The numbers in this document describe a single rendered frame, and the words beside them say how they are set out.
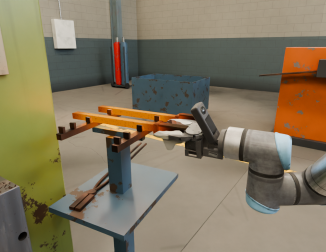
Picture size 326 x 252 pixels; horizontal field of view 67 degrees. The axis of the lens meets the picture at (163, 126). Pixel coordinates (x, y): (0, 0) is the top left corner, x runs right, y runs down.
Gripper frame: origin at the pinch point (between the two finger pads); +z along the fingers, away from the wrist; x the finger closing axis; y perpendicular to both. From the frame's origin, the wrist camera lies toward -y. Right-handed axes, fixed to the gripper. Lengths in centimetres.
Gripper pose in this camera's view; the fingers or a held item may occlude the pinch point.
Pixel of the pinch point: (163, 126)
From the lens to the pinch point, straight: 78.7
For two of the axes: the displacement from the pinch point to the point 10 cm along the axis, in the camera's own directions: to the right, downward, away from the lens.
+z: -8.8, -1.3, 4.5
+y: 0.9, 8.9, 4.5
